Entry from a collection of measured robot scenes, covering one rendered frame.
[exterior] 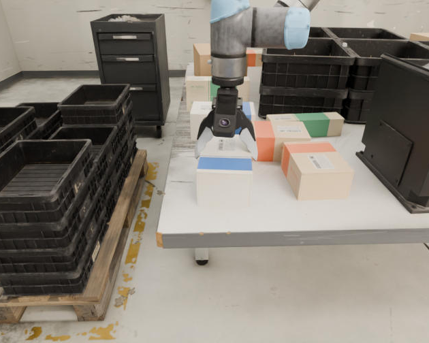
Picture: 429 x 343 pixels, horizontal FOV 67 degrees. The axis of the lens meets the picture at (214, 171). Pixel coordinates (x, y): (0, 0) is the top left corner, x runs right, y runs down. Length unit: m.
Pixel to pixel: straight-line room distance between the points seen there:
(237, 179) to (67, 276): 0.79
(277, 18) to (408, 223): 0.50
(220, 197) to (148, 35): 1.91
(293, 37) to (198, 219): 0.41
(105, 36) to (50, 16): 2.38
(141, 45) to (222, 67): 1.88
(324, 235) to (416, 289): 1.03
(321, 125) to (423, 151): 0.40
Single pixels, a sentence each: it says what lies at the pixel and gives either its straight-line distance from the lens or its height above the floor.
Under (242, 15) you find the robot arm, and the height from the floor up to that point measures 1.08.
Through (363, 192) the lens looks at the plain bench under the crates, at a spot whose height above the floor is 0.70.
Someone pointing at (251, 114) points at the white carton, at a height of 0.79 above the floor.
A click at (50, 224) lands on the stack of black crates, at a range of 1.15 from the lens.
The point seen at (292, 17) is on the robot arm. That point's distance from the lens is 0.69.
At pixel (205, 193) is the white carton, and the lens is 0.72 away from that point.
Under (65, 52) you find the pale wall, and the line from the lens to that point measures 4.92.
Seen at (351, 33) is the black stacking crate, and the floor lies 0.90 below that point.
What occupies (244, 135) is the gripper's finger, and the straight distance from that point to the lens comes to 0.75.
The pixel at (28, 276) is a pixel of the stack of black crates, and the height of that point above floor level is 0.26.
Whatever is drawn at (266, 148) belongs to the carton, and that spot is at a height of 0.74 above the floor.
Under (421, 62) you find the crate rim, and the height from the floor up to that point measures 0.92.
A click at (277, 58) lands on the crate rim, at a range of 1.15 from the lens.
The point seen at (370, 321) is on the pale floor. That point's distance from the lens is 1.51.
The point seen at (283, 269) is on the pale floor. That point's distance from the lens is 1.58.
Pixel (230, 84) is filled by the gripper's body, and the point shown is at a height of 0.96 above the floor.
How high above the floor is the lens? 1.14
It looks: 31 degrees down
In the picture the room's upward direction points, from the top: straight up
